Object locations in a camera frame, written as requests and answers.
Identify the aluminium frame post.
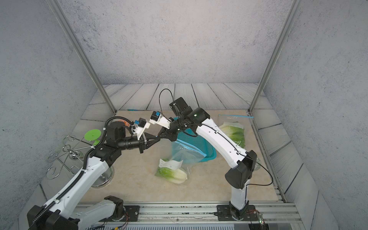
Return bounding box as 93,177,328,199
47,0,117,114
248,0,303,114

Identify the chinese cabbage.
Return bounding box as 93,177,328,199
219,122,244,135
227,132,245,149
155,168,188,184

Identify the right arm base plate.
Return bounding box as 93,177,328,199
214,204,259,221

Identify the right aluminium frame post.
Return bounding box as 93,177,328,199
248,0,303,114

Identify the green plastic goblet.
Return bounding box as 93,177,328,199
84,129,102,146

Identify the clear zipper bag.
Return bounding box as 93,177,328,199
155,139,198,185
218,114,257,151

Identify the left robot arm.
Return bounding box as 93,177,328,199
27,117,161,230

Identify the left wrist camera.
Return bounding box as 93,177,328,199
133,118,150,140

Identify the metal wire cup rack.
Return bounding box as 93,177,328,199
46,135,99,180

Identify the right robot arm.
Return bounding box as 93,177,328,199
150,97,257,220

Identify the teal plastic basket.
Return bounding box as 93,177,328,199
172,129,217,164

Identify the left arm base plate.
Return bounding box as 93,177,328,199
100,205,140,222

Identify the chinese cabbage top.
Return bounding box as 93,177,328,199
155,168,188,184

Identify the left aluminium frame post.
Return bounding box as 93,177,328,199
47,0,117,114

